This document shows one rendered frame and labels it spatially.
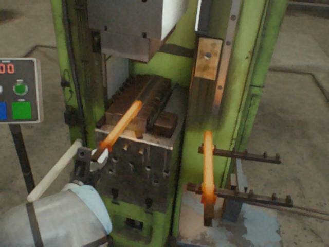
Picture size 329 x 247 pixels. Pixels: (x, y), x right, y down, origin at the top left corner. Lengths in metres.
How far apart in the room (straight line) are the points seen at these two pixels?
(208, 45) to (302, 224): 1.60
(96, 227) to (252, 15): 0.93
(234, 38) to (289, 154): 1.90
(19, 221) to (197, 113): 1.00
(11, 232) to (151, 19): 0.83
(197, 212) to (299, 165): 1.75
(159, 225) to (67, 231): 1.16
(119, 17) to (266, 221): 0.98
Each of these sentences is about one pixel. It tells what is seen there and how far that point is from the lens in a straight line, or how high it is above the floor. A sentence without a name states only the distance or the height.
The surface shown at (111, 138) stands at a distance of 1.25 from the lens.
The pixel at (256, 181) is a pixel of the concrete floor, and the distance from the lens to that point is 2.66.
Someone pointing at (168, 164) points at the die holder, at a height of 0.82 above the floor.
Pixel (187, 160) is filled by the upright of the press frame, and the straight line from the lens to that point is 1.66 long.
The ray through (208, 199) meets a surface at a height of 1.05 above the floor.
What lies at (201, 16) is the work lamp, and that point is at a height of 1.44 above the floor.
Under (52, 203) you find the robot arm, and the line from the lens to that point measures 0.69.
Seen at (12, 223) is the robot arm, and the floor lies 1.29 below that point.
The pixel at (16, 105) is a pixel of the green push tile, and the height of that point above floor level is 1.03.
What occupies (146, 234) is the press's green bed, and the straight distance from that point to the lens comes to 1.98.
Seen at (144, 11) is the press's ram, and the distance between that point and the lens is 1.20.
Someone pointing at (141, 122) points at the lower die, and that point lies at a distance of 1.42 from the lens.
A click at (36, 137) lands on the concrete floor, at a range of 3.01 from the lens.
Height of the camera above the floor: 1.80
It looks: 36 degrees down
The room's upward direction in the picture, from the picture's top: 4 degrees clockwise
